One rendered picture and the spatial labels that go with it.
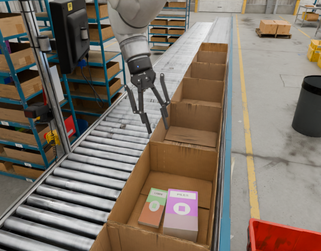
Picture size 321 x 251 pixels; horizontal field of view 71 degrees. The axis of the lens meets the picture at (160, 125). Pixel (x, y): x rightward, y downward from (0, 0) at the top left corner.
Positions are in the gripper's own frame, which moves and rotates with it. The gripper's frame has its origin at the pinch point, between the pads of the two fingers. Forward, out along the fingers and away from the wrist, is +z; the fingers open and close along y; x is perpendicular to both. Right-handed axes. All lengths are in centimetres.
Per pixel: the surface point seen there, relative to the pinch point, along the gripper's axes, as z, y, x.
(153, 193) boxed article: 28.2, 11.5, -13.2
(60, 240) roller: 36, 52, -7
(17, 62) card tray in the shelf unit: -58, 89, -65
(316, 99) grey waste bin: 35, -149, -205
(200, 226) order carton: 40.4, -4.1, -4.6
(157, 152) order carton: 14.0, 6.9, -22.1
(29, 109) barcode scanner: -21, 64, -29
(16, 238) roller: 30, 68, -4
